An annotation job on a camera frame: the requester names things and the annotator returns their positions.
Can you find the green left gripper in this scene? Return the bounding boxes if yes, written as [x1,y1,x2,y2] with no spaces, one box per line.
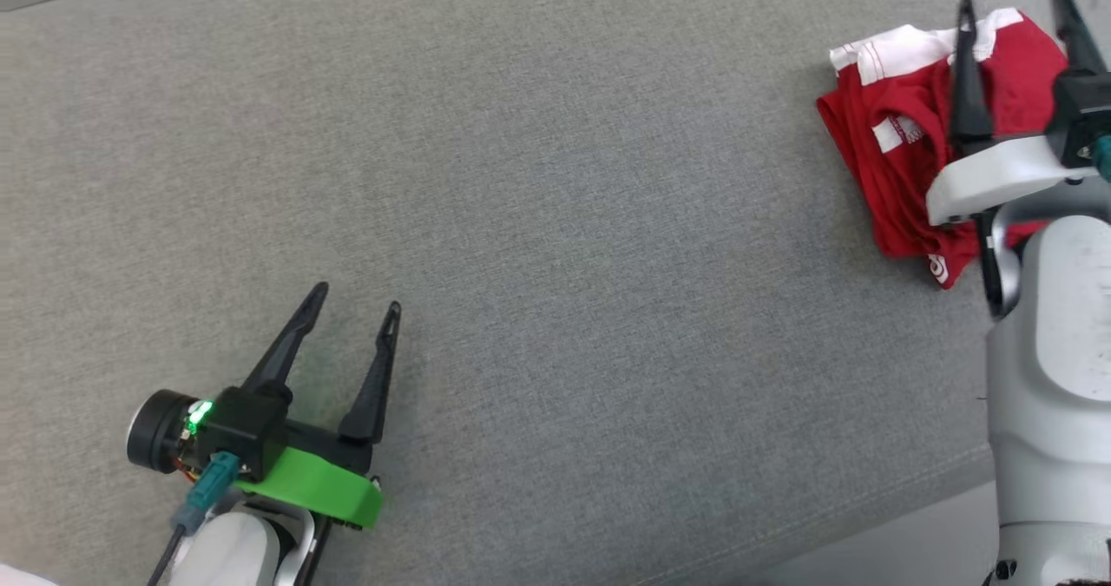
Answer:
[234,282,403,532]

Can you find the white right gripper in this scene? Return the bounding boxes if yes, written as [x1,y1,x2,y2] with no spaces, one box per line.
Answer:
[924,0,1111,227]

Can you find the red basketball shorts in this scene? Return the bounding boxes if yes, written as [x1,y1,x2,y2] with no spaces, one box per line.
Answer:
[816,56,1055,290]

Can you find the grey fabric sofa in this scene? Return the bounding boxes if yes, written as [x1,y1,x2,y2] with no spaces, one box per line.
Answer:
[0,0,1111,586]

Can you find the left black cable teal plug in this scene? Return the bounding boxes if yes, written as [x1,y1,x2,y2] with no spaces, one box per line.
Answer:
[143,451,241,586]

